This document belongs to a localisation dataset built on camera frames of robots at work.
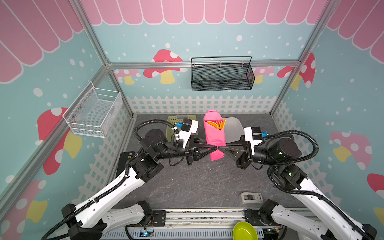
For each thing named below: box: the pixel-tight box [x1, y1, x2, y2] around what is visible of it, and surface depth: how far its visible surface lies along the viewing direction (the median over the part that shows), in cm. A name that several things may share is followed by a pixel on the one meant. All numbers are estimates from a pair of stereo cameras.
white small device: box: [240, 192, 263, 204], surface depth 79 cm
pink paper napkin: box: [204, 109, 226, 161], surface depth 46 cm
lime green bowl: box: [233, 221, 259, 240], surface depth 71 cm
